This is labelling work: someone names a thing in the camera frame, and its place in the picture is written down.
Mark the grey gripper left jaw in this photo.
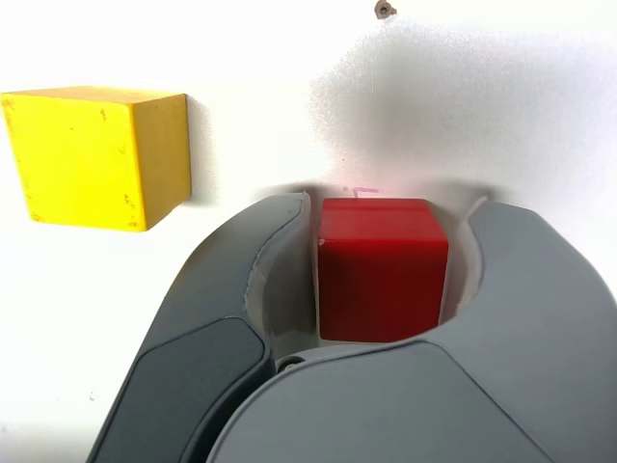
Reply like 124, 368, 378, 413
86, 189, 320, 463

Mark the yellow cube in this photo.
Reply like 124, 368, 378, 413
0, 85, 193, 233

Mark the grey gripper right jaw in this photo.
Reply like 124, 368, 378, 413
206, 195, 617, 463

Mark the red cube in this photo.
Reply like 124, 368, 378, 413
315, 197, 450, 344

